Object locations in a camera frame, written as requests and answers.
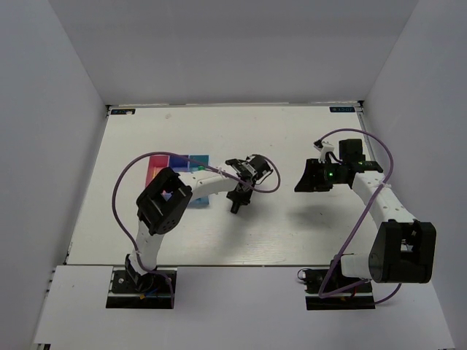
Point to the corner table label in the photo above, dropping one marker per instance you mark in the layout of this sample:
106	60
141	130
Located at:
342	109
122	111

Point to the purple cap black highlighter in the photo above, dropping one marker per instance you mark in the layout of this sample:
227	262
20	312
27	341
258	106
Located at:
235	208

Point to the right corner table label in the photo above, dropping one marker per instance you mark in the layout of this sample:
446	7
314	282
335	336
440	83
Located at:
342	109

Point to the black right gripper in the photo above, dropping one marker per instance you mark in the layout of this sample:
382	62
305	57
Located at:
310	183

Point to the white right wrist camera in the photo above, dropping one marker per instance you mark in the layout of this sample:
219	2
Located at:
324	148

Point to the pink plastic drawer bin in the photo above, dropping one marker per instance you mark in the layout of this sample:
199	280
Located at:
155	165

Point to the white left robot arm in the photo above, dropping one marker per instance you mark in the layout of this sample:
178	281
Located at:
163	202

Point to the dark blue plastic drawer bin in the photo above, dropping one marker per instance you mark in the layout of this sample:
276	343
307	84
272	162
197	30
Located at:
179	164

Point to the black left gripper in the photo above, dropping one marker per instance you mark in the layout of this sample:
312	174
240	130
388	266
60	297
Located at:
244	199

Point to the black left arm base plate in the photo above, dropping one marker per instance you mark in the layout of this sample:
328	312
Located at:
154	294

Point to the left corner table label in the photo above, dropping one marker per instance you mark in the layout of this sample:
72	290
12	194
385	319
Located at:
122	111

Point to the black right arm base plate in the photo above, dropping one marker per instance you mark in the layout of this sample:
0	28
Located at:
344	293

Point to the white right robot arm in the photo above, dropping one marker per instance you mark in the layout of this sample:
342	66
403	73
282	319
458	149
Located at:
404	247

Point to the light blue plastic drawer bin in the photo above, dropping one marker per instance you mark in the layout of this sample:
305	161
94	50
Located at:
199	160

